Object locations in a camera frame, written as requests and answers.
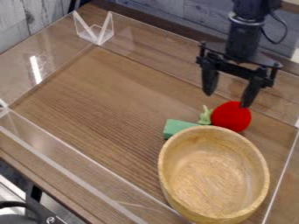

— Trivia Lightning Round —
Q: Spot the black cable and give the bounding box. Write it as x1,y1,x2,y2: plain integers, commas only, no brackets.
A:
261,11,290,46

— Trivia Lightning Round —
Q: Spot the clear acrylic tray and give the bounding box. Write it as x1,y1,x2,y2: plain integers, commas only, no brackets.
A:
0,10,299,224

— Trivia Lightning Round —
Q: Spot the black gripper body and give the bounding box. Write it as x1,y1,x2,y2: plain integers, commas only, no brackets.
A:
197,42,283,88

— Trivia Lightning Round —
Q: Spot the clear acrylic corner bracket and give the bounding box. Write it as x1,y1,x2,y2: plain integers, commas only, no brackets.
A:
72,11,115,46

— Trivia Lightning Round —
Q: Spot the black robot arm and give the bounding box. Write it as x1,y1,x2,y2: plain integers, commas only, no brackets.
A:
197,0,287,108

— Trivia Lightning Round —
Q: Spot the black table frame bracket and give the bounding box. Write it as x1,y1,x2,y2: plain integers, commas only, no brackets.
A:
24,183,67,224

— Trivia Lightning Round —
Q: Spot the wooden bowl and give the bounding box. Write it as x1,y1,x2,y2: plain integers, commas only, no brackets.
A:
158,126,270,224

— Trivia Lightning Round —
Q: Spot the red plush strawberry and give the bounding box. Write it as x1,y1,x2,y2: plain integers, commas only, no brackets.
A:
198,101,253,132

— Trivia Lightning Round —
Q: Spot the green foam block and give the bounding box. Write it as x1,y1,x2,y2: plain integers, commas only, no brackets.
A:
163,119,198,139

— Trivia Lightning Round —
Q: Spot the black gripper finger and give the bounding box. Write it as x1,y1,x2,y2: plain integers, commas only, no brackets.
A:
202,60,221,96
241,76,265,108

